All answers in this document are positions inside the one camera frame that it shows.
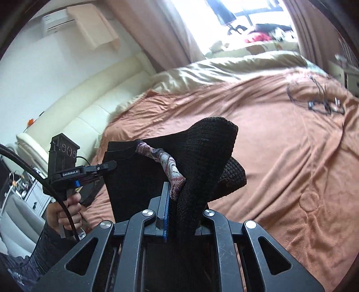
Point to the person's left hand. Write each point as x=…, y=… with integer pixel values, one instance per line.
x=73, y=207

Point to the orange fleece blanket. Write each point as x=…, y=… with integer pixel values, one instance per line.
x=280, y=168

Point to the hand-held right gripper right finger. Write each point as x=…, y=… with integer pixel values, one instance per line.
x=213, y=221

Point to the red cloth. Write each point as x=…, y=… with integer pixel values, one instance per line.
x=259, y=37

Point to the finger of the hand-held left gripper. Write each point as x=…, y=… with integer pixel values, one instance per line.
x=108, y=165

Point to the cream padded headboard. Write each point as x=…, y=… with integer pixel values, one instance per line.
x=92, y=112

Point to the black knit t-shirt patterned trim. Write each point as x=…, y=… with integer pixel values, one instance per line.
x=202, y=157

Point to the person's left forearm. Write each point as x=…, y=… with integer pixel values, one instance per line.
x=47, y=252

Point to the beige duvet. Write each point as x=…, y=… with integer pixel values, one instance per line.
x=224, y=70

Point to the pink curtain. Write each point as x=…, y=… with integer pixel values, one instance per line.
x=157, y=28
x=314, y=33

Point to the black hanging cloth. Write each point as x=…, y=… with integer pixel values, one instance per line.
x=224, y=14

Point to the wooden wall box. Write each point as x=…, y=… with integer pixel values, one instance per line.
x=95, y=28

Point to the white bedside cabinet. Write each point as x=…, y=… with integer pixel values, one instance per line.
x=350, y=78

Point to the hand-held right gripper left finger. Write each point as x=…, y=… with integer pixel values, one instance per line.
x=167, y=213

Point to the white air conditioner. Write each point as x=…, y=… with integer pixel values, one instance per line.
x=57, y=21

